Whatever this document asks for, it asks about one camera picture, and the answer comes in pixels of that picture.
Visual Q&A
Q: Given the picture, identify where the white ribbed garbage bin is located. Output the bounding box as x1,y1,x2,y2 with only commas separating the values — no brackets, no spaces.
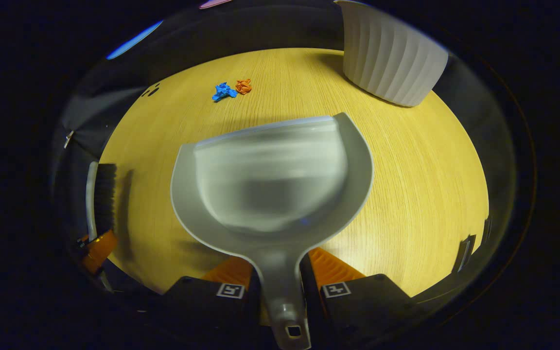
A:
334,0,450,107

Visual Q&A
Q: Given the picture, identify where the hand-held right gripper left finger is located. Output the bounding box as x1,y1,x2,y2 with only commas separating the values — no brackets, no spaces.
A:
163,255,266,343

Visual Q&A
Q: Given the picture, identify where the blue paper trash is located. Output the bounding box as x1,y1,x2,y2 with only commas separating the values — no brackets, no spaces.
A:
212,82,238,103

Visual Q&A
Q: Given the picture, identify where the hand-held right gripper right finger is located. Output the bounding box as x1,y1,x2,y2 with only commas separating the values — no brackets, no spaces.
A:
299,247,414,346

